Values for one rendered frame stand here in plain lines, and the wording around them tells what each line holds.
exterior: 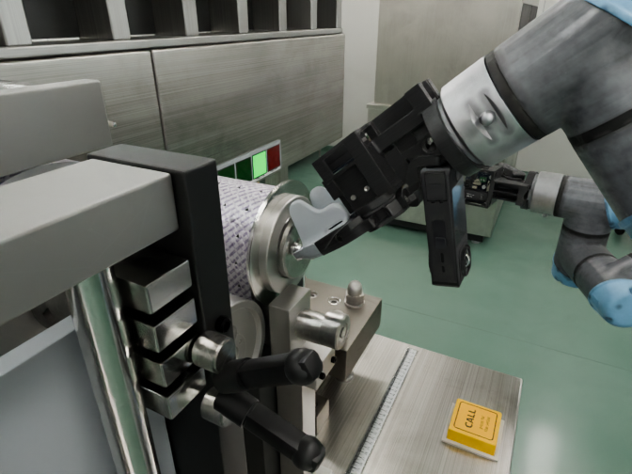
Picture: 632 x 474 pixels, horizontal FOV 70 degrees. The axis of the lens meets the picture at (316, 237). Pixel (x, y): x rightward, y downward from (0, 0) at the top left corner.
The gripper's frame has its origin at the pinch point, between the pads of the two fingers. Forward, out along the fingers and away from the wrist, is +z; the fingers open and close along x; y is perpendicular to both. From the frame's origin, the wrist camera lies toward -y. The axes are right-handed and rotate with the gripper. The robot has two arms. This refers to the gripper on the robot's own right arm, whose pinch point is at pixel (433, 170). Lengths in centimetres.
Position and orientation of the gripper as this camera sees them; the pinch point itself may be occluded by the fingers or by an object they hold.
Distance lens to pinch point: 98.9
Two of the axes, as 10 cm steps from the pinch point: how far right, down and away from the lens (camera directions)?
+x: -0.4, 9.3, 3.8
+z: -8.2, -2.4, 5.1
